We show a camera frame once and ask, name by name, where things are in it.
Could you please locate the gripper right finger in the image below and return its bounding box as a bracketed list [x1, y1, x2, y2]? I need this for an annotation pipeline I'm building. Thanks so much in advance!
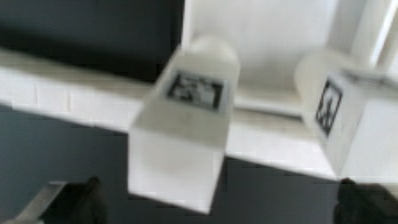
[336, 178, 398, 224]

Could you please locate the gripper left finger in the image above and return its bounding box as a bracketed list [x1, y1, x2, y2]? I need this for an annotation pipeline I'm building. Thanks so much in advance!
[11, 177, 107, 224]

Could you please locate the white chair leg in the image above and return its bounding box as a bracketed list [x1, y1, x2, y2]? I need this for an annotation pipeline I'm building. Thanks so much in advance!
[295, 50, 398, 184]
[128, 36, 240, 214]

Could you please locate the white U-shaped obstacle wall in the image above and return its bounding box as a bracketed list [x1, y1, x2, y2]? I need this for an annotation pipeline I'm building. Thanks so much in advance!
[0, 48, 338, 180]

